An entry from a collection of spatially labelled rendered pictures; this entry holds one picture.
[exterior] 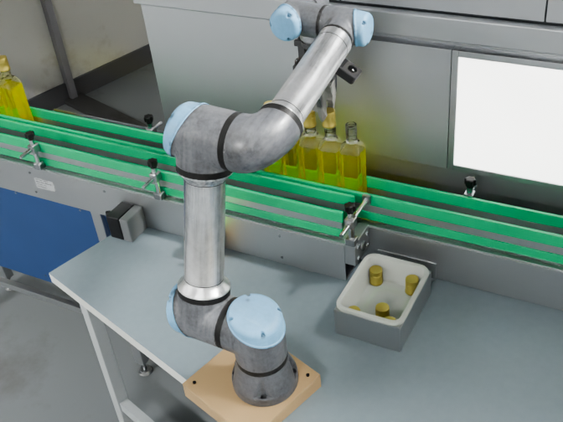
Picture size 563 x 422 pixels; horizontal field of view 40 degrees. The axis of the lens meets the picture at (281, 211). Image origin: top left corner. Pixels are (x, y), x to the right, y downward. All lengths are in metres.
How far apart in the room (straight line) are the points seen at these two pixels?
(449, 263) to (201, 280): 0.70
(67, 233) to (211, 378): 1.04
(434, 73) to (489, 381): 0.74
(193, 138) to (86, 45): 3.46
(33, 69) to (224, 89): 2.56
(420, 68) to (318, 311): 0.66
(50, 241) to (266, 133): 1.48
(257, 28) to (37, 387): 1.62
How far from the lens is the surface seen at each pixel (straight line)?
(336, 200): 2.05
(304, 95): 1.54
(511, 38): 1.89
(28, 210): 2.78
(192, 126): 1.50
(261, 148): 1.45
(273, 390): 1.74
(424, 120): 2.04
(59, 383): 3.07
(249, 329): 1.62
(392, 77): 2.02
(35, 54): 4.76
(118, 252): 2.32
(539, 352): 1.94
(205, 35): 2.28
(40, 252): 2.89
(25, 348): 3.26
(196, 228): 1.59
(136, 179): 2.31
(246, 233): 2.15
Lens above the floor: 2.15
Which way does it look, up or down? 36 degrees down
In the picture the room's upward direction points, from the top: 7 degrees counter-clockwise
